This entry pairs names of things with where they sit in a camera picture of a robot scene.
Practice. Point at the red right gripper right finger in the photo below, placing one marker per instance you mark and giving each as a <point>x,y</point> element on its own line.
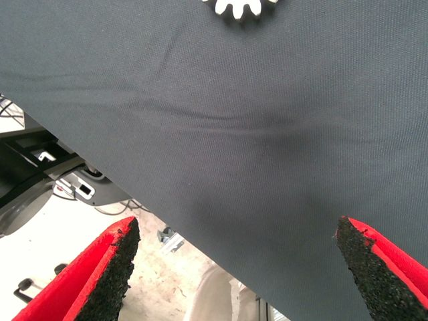
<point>384,277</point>

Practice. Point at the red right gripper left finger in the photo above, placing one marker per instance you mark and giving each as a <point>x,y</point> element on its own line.
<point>83,281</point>

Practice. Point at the small steel planetary gear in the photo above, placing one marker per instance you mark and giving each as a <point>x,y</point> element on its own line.
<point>239,10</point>

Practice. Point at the black office chair base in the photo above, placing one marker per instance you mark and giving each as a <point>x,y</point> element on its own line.
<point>25,287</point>

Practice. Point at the grey base panel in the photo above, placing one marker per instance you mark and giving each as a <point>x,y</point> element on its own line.
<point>107,194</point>

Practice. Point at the aluminium profile with caster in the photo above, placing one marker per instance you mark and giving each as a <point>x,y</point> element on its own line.
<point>170,242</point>

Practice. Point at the white cloth bag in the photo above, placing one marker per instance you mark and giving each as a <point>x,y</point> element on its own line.
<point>214,294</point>

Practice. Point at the dark grey table cloth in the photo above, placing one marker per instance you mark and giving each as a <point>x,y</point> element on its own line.
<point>234,117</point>

